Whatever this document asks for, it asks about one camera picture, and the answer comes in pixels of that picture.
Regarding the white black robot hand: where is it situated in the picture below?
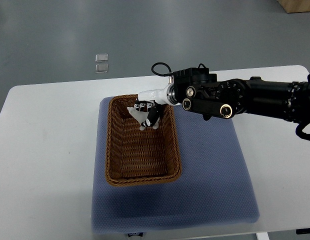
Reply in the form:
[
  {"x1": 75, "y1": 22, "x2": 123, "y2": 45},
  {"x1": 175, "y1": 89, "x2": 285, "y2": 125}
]
[{"x1": 134, "y1": 88, "x2": 170, "y2": 128}]

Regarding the brown cardboard box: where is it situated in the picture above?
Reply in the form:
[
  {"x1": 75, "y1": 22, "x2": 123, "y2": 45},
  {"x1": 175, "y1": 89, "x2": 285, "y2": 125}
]
[{"x1": 277, "y1": 0, "x2": 310, "y2": 14}]

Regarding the blue-grey table mat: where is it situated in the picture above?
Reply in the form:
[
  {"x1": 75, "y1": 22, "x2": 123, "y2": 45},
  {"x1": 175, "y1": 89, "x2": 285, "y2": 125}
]
[{"x1": 91, "y1": 98, "x2": 260, "y2": 235}]

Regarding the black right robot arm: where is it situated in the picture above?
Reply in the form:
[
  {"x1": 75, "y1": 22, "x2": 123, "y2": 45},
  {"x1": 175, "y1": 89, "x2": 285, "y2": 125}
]
[{"x1": 133, "y1": 63, "x2": 310, "y2": 141}]

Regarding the black label tag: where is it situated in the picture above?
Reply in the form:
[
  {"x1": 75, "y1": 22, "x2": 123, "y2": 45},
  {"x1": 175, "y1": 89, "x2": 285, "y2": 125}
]
[{"x1": 127, "y1": 232, "x2": 144, "y2": 238}]

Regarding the white toy bear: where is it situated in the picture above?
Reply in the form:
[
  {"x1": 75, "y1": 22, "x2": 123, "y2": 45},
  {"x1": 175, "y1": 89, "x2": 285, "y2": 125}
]
[{"x1": 127, "y1": 107, "x2": 159, "y2": 131}]

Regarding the brown wicker basket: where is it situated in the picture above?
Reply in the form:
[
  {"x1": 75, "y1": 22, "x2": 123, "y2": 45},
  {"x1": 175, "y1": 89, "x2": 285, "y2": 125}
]
[{"x1": 105, "y1": 94, "x2": 182, "y2": 187}]

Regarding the upper metal floor plate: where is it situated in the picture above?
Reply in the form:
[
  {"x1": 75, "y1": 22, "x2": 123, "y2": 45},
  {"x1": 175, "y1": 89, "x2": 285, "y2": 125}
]
[{"x1": 95, "y1": 53, "x2": 109, "y2": 63}]

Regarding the black cable loop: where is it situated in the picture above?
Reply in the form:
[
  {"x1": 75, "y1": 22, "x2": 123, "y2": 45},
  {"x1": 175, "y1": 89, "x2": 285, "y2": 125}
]
[{"x1": 151, "y1": 62, "x2": 175, "y2": 77}]

